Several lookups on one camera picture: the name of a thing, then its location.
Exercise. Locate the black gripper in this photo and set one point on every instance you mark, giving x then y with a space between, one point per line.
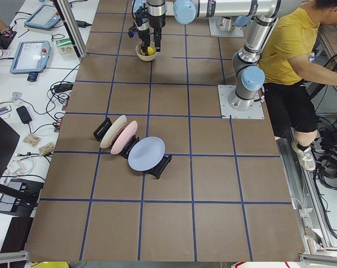
142 34

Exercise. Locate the yellow lemon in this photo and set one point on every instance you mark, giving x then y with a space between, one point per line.
148 52

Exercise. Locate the white ceramic bowl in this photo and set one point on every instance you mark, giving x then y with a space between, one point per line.
146 56

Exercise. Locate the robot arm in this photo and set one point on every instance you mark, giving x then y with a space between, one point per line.
250 77
186 12

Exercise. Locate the green white box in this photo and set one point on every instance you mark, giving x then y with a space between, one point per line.
64 46

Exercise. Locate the cream plate in rack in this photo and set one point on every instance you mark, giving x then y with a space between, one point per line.
113 132

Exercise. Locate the pink plate in rack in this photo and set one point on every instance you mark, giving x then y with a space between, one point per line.
124 137

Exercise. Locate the far teach pendant tablet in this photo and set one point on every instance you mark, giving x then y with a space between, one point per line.
44 18

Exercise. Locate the teach pendant tablet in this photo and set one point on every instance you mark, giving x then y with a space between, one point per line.
31 57
44 18

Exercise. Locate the light blue plate in rack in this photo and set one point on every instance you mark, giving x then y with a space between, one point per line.
146 154

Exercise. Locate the near teach pendant tablet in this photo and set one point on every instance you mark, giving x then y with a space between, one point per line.
31 57

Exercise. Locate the black dish rack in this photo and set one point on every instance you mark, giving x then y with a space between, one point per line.
155 171

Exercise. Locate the black smartphone on desk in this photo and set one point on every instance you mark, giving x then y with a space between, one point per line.
24 115

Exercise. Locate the bag of nuts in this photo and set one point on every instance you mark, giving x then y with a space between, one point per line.
46 149
32 140

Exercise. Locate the person in yellow shirt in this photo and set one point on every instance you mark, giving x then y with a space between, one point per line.
286 66

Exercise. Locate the black monitor stand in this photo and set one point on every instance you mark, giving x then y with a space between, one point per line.
19 197

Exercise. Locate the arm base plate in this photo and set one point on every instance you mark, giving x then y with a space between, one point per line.
224 27
232 107

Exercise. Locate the aluminium frame post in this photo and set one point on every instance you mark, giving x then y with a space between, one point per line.
70 24

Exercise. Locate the white charger with cable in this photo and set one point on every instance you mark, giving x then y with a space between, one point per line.
21 166

